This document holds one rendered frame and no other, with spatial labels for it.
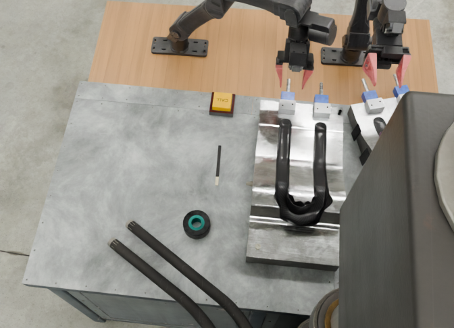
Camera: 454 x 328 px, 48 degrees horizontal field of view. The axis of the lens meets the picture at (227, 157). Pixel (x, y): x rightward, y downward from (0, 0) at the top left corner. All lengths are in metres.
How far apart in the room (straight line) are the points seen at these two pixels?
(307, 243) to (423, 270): 1.21
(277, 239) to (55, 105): 1.67
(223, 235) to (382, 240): 1.21
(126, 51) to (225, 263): 0.84
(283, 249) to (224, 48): 0.78
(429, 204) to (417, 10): 2.98
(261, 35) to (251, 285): 0.90
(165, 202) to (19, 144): 1.32
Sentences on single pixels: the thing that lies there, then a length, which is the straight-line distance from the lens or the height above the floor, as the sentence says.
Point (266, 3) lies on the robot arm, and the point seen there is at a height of 1.22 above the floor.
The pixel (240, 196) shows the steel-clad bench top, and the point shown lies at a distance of 1.58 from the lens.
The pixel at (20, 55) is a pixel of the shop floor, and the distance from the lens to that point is 3.07.
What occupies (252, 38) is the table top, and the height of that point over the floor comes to 0.80.
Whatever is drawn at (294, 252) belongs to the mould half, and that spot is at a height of 0.86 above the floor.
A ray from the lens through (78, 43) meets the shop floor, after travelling 3.03.
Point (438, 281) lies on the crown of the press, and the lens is 0.28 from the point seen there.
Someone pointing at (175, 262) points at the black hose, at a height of 0.87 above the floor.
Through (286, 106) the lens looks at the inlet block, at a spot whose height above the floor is 0.92.
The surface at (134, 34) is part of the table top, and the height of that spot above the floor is 0.80.
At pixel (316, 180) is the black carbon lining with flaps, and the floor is 0.91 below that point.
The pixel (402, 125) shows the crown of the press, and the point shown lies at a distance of 0.32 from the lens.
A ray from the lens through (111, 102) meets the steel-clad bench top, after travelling 1.78.
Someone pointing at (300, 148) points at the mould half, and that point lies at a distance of 1.57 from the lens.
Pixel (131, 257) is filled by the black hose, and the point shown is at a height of 0.84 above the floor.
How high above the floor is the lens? 2.26
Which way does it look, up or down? 63 degrees down
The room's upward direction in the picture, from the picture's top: straight up
